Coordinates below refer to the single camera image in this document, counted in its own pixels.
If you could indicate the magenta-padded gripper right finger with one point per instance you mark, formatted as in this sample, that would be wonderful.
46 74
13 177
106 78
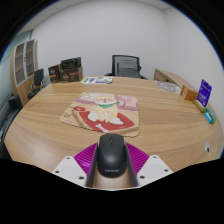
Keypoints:
139 160

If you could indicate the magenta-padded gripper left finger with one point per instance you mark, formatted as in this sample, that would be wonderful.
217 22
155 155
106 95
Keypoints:
84 160

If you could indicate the black computer mouse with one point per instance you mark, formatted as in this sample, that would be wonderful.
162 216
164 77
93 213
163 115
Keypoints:
111 156

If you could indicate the dog print mouse pad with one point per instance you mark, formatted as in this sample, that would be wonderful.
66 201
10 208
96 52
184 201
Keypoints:
103 110

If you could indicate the white round-print sheet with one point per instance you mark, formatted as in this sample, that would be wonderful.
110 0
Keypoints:
168 87

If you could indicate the white green paper leaflet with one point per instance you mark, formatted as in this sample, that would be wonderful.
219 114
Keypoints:
96 80

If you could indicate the pale yellow small box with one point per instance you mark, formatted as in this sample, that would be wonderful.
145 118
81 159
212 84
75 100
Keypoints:
199 105

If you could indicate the blue small box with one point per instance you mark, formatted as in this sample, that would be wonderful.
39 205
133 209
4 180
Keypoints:
208 117

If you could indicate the orange-brown small box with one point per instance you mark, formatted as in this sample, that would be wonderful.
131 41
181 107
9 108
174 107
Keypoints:
188 93

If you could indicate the black sofa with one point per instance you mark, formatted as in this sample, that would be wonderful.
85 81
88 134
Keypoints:
7 123

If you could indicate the brown cardboard box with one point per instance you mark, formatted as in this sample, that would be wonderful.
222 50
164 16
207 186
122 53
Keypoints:
71 75

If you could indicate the green small box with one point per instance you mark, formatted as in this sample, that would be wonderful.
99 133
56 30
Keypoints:
212 115

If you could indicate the wooden side cabinet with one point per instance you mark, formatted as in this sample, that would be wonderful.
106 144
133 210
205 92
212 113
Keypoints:
170 77

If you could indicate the dark brown carton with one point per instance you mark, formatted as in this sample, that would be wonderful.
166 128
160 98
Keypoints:
54 74

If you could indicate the small black chair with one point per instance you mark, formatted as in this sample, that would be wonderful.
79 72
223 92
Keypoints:
37 80

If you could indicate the purple sign stand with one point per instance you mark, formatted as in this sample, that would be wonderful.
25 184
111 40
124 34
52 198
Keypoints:
204 92

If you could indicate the grey mesh office chair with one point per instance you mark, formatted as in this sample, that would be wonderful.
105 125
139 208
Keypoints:
126 66

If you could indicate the black box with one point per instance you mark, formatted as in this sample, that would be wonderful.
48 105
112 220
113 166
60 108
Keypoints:
70 63

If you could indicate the wooden shelf unit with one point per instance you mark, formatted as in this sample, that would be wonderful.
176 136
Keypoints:
21 66

